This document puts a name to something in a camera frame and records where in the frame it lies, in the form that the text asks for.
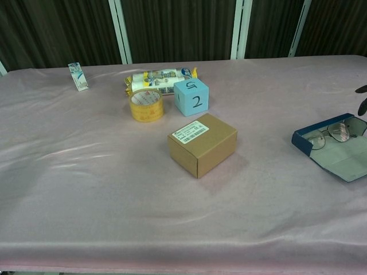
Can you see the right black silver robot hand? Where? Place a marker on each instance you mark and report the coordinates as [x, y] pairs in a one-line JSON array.
[[362, 89]]

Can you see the thin-framed eyeglasses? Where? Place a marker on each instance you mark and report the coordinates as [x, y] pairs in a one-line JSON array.
[[341, 133]]

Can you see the dark blue glasses case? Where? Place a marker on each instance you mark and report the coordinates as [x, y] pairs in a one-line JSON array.
[[338, 160]]

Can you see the light blue numbered cube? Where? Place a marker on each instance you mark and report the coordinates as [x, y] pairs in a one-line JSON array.
[[195, 100]]

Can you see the brown cardboard box with label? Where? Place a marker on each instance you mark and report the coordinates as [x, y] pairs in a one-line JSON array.
[[200, 143]]

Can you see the yellow white snack package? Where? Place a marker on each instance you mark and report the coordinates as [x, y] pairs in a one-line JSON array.
[[155, 78]]

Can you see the yellow packing tape roll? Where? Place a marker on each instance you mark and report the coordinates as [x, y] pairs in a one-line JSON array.
[[146, 114]]

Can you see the small blue white carton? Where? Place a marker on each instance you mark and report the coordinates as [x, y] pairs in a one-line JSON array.
[[78, 76]]

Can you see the pink tablecloth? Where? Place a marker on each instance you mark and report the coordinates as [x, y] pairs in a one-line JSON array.
[[86, 186]]

